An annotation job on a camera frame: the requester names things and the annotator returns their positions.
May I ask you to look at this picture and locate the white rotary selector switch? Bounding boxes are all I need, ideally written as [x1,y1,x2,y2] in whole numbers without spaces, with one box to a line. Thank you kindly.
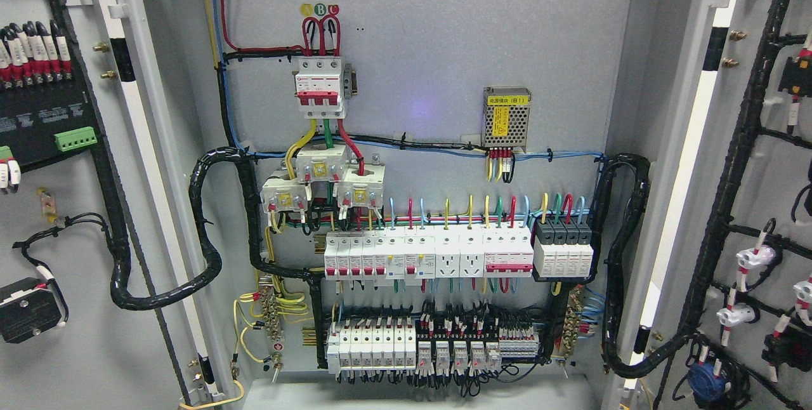
[1,277,69,343]

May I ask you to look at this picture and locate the brass ground terminal bar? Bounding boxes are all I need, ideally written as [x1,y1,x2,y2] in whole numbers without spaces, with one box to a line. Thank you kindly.
[258,274,284,355]
[560,285,584,357]

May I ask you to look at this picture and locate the white red main breaker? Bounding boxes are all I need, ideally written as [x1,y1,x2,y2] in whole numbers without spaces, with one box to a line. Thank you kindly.
[294,56,358,120]

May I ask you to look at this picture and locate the black wrapped cable loom right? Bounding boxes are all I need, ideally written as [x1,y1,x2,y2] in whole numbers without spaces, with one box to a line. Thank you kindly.
[596,153,683,379]

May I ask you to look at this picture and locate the white current transformer group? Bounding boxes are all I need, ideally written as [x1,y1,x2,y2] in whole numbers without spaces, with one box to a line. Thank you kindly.
[261,143,386,215]

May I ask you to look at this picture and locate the black wrapped cable loom left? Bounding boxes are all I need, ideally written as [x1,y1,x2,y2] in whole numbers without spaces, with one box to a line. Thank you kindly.
[109,147,327,369]

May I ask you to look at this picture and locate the black white surge protector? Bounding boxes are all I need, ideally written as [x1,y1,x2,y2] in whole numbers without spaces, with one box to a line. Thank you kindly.
[533,220,594,284]

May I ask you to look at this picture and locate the brass ground terminal bar left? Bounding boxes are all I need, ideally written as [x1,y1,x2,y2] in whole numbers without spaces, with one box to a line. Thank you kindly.
[258,274,284,355]

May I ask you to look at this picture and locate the white socket breaker row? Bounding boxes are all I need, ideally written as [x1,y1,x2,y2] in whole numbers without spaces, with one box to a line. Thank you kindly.
[323,224,534,286]

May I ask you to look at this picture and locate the metal mesh power supply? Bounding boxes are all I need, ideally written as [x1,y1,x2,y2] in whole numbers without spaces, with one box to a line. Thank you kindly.
[481,86,532,148]

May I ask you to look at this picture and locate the white lower breaker row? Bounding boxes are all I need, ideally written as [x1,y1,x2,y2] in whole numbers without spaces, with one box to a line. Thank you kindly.
[327,318,417,380]

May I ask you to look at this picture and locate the black wrapped cable loom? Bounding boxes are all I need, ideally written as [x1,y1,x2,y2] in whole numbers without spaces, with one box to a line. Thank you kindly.
[109,147,327,369]
[596,153,683,379]

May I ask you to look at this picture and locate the black digital power meter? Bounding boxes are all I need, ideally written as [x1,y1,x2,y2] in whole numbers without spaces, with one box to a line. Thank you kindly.
[1,54,103,172]

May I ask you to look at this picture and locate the black relay terminal row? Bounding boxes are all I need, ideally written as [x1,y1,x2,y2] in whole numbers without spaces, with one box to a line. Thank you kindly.
[416,302,540,379]

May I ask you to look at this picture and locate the grey cabinet door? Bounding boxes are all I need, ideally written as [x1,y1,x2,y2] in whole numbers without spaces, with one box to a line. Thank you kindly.
[1,0,206,409]
[589,0,810,409]

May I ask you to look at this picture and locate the brass ground terminal bar right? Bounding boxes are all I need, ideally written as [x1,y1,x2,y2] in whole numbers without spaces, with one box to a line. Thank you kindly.
[560,285,584,357]

